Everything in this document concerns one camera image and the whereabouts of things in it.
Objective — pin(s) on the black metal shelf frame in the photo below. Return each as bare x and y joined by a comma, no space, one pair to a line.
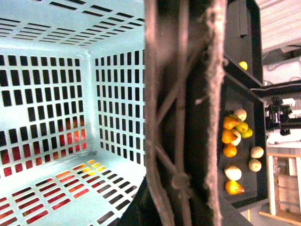
243,72

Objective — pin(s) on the light blue plastic basket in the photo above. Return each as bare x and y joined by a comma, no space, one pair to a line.
109,112

